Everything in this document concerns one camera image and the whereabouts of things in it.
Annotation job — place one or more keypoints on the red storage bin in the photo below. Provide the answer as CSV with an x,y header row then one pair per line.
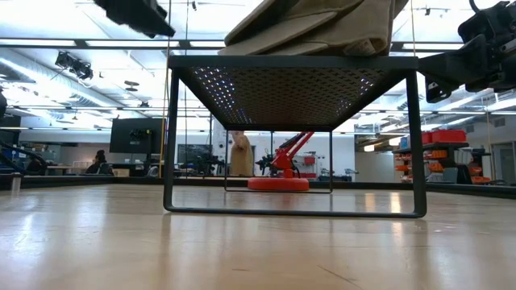
x,y
447,136

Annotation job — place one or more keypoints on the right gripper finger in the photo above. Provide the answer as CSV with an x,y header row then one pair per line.
x,y
463,60
441,77

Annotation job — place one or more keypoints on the black ceiling-mounted device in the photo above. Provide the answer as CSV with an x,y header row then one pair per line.
x,y
74,65

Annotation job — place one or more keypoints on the black monitor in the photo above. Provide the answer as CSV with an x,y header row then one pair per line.
x,y
135,135

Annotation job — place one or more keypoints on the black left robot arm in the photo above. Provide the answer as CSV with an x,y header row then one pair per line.
x,y
2,104

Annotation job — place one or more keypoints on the person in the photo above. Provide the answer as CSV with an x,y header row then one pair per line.
x,y
242,155
34,166
101,163

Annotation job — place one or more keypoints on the black overhead frame beam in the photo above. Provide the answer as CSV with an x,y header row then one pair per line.
x,y
185,44

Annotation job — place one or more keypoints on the red desk lamp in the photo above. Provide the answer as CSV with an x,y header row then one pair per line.
x,y
278,184

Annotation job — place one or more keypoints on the black background robot arm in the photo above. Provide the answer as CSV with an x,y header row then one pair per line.
x,y
201,163
266,163

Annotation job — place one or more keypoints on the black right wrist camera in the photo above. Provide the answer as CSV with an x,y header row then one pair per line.
x,y
483,20

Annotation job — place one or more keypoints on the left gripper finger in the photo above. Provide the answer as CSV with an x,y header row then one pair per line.
x,y
153,22

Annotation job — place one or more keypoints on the black aluminium table frame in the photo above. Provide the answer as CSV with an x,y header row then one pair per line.
x,y
363,186

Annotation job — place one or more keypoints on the shelf with orange bins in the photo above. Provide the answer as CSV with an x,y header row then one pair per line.
x,y
439,161

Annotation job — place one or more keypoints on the small white post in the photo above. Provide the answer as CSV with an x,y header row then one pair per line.
x,y
16,183

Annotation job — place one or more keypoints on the black perforated metal rack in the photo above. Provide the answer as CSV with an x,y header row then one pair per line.
x,y
290,62

